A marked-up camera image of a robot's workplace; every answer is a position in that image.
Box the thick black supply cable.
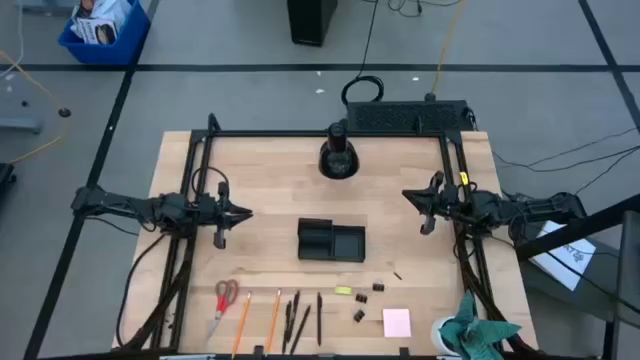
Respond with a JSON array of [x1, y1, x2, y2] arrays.
[[115, 232, 169, 350]]

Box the pink sticky note pad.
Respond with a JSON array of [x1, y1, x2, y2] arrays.
[[381, 307, 413, 339]]

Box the black pen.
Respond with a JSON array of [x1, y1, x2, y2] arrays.
[[289, 303, 313, 356], [281, 299, 293, 355], [287, 289, 302, 334], [315, 291, 324, 348]]

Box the yellow power cable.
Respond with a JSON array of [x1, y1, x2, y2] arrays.
[[430, 0, 470, 96], [0, 49, 72, 166]]

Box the black caster base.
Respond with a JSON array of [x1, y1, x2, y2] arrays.
[[0, 162, 17, 201]]

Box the red-handled scissors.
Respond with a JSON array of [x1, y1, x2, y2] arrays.
[[206, 278, 240, 341]]

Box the teal plant in white pot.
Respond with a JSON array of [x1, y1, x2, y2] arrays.
[[430, 289, 523, 360]]

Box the white paper sheet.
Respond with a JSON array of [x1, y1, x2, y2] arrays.
[[528, 219, 598, 293]]

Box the black computer tower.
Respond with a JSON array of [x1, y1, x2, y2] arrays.
[[285, 0, 340, 48]]

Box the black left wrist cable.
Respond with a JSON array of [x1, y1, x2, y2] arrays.
[[190, 165, 232, 197]]

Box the black metal beam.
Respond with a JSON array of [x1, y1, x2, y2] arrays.
[[514, 193, 640, 262]]

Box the orange pencil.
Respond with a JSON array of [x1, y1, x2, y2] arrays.
[[264, 287, 283, 355], [230, 291, 253, 359]]

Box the black mesh desk organizer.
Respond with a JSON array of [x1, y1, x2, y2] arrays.
[[297, 217, 367, 264]]

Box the blue plastic bin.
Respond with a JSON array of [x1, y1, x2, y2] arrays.
[[57, 0, 153, 67]]

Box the black aluminium table frame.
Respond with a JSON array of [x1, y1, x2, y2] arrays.
[[112, 112, 540, 360]]

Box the grey metal foot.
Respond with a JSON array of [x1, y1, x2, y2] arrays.
[[0, 116, 44, 135]]

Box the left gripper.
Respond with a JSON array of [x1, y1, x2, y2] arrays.
[[198, 181, 254, 250]]

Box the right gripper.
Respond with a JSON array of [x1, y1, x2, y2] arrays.
[[401, 170, 459, 237]]

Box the black coiled cable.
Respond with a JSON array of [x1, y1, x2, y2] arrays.
[[340, 0, 386, 107]]

